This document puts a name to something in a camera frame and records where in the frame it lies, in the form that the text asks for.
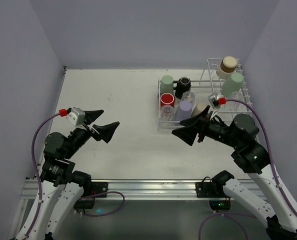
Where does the lavender cup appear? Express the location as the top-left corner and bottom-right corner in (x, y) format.
(174, 100), (193, 121)

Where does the beige cup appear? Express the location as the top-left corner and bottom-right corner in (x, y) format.
(191, 102), (209, 117)

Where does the clear glass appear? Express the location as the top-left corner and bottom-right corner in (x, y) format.
(160, 105), (175, 121)
(181, 91), (196, 104)

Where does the red mug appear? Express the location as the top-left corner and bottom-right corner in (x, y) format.
(160, 92), (176, 108)

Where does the black mug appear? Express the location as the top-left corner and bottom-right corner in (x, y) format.
(173, 76), (191, 99)

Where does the clear glass front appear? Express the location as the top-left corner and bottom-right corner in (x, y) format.
(160, 105), (175, 121)

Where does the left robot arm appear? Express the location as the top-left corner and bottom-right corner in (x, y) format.
(15, 107), (120, 240)

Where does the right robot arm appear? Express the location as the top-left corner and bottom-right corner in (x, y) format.
(171, 106), (297, 240)

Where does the clear glass upper rack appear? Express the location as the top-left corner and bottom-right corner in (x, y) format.
(226, 91), (243, 112)

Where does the tall light green cup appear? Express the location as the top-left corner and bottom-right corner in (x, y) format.
(221, 72), (244, 98)

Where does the brown and cream cup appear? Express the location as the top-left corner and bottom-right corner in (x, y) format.
(217, 56), (239, 80)

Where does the left black controller box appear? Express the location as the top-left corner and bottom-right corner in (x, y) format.
(73, 200), (95, 212)

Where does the black controller box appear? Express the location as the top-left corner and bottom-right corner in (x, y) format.
(209, 200), (231, 212)
(73, 200), (95, 212)

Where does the right black controller box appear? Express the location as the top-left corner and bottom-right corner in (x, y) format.
(209, 200), (231, 212)

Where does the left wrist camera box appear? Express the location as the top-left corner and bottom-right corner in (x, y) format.
(66, 107), (86, 128)

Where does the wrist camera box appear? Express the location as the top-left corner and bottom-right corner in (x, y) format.
(208, 92), (222, 110)
(66, 107), (86, 128)

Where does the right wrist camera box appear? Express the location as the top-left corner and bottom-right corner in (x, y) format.
(208, 92), (222, 110)

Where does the white wire dish rack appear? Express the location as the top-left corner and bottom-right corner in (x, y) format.
(168, 58), (253, 125)

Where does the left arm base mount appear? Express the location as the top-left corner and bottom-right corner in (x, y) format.
(91, 181), (109, 198)

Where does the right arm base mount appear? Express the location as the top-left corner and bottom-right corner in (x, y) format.
(195, 176), (227, 198)

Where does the aluminium mounting rail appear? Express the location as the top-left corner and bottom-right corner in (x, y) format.
(20, 179), (266, 201)

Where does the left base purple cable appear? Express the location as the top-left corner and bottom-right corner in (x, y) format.
(74, 191), (126, 217)

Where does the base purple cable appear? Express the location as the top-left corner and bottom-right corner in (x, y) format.
(74, 191), (126, 217)
(198, 211), (258, 240)

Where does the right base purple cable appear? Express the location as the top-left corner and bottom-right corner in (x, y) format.
(198, 211), (258, 240)

